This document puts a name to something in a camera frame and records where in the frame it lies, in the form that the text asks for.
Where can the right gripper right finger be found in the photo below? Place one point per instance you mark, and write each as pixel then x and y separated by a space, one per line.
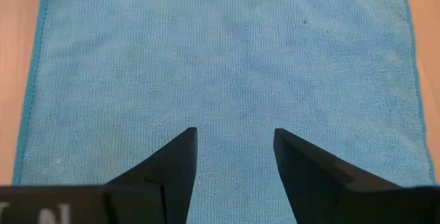
pixel 326 196

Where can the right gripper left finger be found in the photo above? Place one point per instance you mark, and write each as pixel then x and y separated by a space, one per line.
pixel 154 196

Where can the blue microfiber towel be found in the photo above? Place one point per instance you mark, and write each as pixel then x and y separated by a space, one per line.
pixel 223 62

